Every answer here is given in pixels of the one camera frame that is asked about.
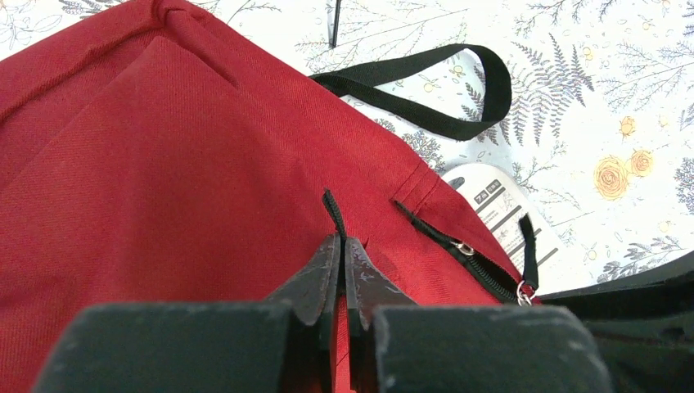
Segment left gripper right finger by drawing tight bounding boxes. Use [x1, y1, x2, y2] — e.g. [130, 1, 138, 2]
[344, 237, 416, 392]

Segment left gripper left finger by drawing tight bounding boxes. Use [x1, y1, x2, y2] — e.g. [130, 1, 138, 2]
[266, 234, 342, 392]

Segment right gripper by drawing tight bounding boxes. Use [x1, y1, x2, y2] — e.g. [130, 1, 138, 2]
[541, 253, 693, 392]

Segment red backpack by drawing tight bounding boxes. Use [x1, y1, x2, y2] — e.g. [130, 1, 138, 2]
[1, 1, 521, 392]

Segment white oval card package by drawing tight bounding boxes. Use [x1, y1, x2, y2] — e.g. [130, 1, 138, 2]
[443, 163, 591, 295]

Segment black microphone tripod stand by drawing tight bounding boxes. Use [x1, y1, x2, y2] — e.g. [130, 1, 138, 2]
[327, 0, 341, 49]

